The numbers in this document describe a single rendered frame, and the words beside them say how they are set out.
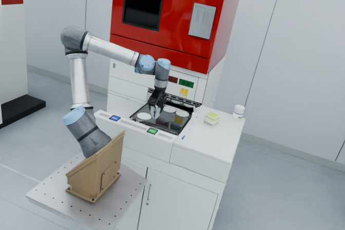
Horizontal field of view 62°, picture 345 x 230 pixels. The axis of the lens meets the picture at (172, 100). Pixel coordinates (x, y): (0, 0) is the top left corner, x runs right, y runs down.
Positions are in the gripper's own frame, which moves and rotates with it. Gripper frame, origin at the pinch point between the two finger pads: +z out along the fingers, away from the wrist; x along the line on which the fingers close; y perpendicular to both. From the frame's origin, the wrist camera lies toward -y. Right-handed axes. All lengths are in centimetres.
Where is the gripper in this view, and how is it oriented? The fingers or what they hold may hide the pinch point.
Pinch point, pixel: (154, 117)
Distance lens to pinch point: 171.6
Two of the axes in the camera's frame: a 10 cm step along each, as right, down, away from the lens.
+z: -1.6, 9.0, 4.1
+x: -9.3, -2.8, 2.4
